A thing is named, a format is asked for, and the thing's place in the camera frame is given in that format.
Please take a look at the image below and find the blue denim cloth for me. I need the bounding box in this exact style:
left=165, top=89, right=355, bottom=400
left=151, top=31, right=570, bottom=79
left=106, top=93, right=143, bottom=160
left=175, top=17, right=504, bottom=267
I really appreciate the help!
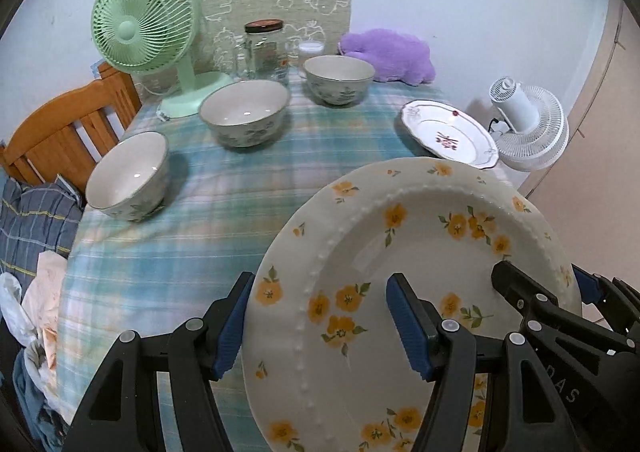
left=12, top=347, right=68, bottom=452

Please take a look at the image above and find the glass jar with dark lid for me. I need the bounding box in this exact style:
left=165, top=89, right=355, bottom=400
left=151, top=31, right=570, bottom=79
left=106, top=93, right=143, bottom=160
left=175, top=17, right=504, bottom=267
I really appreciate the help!
left=243, top=20, right=291, bottom=83

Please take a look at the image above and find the plaid tablecloth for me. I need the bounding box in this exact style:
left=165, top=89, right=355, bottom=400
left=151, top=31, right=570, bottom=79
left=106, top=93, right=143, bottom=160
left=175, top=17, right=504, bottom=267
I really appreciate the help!
left=55, top=75, right=521, bottom=452

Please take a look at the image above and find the yellow flower large plate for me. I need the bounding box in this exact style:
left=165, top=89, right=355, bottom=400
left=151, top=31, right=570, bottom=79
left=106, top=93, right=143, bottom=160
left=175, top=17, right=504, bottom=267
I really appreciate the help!
left=241, top=157, right=583, bottom=452

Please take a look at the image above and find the blue plaid pillow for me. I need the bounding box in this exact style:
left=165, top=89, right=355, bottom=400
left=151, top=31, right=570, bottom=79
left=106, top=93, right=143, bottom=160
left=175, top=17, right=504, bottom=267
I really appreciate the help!
left=0, top=175, right=86, bottom=278

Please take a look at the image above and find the small clear glass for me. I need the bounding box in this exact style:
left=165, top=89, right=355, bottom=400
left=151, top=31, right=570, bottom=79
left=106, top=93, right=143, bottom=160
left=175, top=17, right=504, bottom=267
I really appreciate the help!
left=231, top=36, right=251, bottom=80

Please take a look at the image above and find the white fan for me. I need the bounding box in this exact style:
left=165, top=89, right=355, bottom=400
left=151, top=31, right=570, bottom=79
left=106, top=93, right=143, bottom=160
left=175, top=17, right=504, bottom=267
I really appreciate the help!
left=487, top=76, right=570, bottom=172

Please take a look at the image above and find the floral ceramic bowl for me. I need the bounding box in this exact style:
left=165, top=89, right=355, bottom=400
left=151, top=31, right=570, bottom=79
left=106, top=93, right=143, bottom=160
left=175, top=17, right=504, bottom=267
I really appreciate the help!
left=303, top=55, right=376, bottom=107
left=85, top=131, right=171, bottom=222
left=198, top=80, right=292, bottom=149

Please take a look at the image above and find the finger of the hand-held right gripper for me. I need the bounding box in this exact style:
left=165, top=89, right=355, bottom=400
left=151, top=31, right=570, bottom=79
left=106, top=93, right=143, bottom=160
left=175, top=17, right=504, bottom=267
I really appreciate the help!
left=491, top=259, right=637, bottom=358
left=572, top=265, right=640, bottom=333

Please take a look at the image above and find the small scalloped floral plate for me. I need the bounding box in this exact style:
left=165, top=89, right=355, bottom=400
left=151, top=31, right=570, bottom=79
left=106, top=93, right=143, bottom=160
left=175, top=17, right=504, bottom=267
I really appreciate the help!
left=400, top=100, right=500, bottom=169

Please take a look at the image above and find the green desk fan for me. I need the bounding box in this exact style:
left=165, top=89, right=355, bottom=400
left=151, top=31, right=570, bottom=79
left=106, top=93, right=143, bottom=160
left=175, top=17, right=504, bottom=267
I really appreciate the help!
left=91, top=0, right=236, bottom=119

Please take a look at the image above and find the beige door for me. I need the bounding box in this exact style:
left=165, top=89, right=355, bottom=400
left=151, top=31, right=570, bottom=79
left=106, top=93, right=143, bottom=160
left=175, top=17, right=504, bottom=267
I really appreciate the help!
left=520, top=0, right=640, bottom=328

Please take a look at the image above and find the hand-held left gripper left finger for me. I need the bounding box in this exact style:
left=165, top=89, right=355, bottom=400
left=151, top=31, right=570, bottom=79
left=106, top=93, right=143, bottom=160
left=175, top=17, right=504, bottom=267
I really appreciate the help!
left=65, top=271, right=256, bottom=452

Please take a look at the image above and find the white cloth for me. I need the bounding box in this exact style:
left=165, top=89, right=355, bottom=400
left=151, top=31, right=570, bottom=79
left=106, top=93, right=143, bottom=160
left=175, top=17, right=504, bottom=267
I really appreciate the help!
left=0, top=252, right=71, bottom=363

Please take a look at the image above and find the purple plush toy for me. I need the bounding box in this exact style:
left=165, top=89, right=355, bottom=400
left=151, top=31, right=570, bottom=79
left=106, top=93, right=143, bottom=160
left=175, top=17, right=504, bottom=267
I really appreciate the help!
left=339, top=30, right=436, bottom=86

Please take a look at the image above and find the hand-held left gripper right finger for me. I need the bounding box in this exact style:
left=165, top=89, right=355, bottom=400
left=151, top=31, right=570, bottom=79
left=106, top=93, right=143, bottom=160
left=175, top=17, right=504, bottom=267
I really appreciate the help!
left=386, top=273, right=583, bottom=452

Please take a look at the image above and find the cotton swab container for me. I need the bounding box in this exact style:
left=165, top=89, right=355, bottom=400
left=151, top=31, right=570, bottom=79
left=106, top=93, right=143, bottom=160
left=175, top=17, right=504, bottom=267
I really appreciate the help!
left=297, top=39, right=326, bottom=66

